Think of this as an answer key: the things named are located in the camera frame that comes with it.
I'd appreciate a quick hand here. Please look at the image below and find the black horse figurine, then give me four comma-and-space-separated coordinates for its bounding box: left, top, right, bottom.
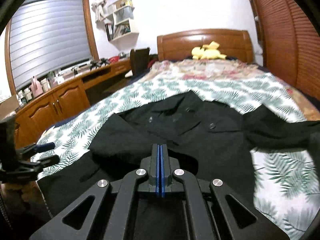
90, 58, 110, 70

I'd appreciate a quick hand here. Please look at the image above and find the green leaf print bedsheet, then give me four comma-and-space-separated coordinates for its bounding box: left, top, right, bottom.
37, 74, 319, 239

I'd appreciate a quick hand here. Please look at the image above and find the wooden louvered wardrobe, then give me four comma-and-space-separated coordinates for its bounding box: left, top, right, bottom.
253, 0, 319, 99

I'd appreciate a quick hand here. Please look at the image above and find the wooden headboard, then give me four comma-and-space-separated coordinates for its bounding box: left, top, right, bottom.
157, 29, 254, 63

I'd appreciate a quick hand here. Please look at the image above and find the pink bottle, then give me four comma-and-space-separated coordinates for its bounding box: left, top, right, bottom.
30, 76, 43, 98

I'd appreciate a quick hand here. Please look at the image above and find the black coat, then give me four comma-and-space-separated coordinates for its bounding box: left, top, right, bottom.
38, 91, 319, 215

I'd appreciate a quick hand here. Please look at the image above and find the dark wooden chair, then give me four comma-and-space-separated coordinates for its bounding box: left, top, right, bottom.
130, 47, 150, 76

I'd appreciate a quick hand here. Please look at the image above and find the yellow plush toy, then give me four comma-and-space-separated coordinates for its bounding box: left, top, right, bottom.
191, 41, 227, 60

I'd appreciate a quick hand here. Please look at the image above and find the white wall shelf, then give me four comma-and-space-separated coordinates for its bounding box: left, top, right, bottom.
105, 0, 139, 42

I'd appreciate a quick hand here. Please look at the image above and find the floral quilt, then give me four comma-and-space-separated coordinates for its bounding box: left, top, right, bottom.
143, 59, 319, 121

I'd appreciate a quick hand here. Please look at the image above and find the red basket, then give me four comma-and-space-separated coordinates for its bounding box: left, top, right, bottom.
108, 56, 119, 63

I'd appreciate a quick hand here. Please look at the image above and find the wooden desk cabinet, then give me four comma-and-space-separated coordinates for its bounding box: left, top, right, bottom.
14, 59, 131, 148

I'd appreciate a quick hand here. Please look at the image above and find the grey window blind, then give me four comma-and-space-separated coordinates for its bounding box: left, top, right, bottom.
9, 0, 92, 89

